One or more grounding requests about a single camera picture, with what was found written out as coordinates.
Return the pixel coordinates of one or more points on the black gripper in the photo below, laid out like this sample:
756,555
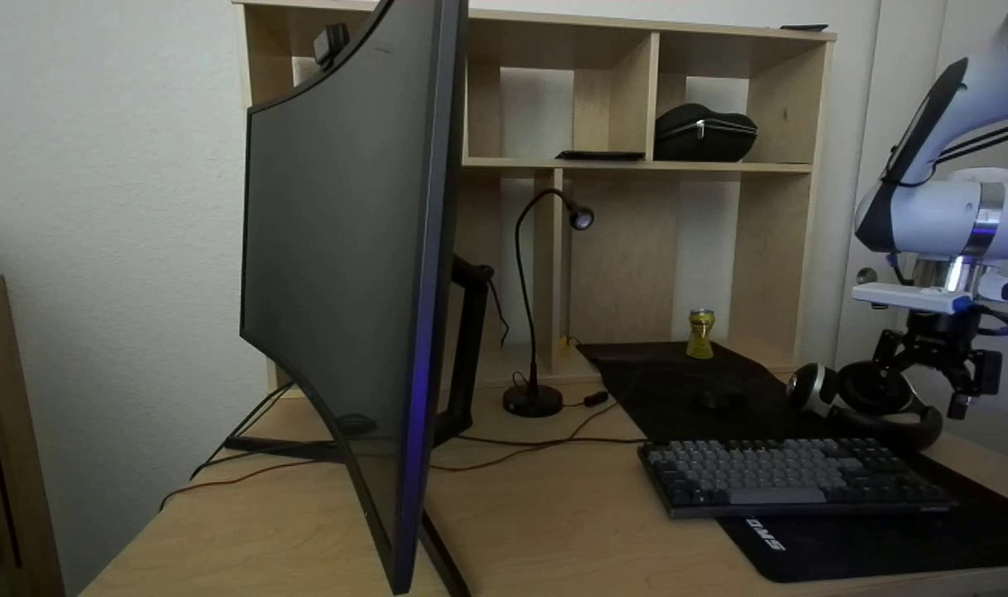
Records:
939,338

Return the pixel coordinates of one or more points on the black silver headphones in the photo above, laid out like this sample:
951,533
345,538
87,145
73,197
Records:
869,394

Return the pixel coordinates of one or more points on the yellow green soda can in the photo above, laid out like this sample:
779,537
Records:
702,338

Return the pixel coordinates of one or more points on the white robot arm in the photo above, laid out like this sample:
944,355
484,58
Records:
955,216

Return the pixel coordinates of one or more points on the black desk mat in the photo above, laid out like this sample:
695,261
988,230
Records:
691,371

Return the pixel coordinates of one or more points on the black gooseneck desk lamp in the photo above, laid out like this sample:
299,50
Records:
531,400

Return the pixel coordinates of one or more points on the black curved monitor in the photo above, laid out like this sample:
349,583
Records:
349,277

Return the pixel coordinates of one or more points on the round silver door knob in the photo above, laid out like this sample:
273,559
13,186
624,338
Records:
863,277

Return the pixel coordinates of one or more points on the grey mechanical keyboard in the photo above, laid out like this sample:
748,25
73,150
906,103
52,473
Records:
791,477

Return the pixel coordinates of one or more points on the light wooden shelf unit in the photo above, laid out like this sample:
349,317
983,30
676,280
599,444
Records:
624,253

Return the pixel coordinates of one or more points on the black device on shelf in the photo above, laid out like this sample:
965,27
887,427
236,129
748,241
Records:
703,134

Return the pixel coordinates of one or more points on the small dark flat object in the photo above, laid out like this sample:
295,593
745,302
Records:
802,27

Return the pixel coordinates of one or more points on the flat black device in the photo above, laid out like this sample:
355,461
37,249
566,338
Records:
600,159

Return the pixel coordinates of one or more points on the black webcam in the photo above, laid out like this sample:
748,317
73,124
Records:
329,46

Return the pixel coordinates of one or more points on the brown wooden cabinet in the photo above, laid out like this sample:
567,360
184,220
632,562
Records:
9,467

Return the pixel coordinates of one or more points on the white blue wrist camera mount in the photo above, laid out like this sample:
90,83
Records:
906,296

